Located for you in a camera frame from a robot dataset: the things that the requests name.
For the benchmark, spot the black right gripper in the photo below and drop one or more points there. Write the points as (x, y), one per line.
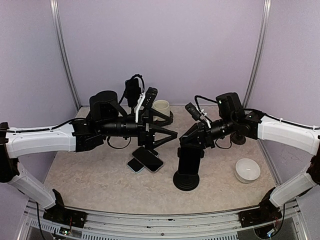
(204, 133)

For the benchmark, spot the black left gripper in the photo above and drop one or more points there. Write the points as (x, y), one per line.
(145, 137)

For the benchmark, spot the black phone crossing stack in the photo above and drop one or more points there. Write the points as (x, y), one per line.
(189, 160)

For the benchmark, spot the short black phone stand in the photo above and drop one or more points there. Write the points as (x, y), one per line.
(186, 182)

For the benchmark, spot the black plate phone stand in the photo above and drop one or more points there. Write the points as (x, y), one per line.
(237, 139)

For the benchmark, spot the light blue bottom phone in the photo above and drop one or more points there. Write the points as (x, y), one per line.
(135, 165)

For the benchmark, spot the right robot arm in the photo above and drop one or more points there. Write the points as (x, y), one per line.
(292, 148)

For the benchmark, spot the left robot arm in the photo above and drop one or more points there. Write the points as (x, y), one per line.
(73, 135)

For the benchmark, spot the red round coaster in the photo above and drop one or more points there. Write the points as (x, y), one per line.
(165, 122)

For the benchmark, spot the white ceramic mug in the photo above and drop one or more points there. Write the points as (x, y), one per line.
(162, 106)

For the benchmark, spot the white bowl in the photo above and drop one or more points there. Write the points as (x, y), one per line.
(247, 170)

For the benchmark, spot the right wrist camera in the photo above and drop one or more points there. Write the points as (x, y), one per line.
(198, 114)

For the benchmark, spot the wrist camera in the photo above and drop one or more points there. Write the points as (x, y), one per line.
(198, 114)
(145, 100)

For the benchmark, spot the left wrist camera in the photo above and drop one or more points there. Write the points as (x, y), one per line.
(145, 100)

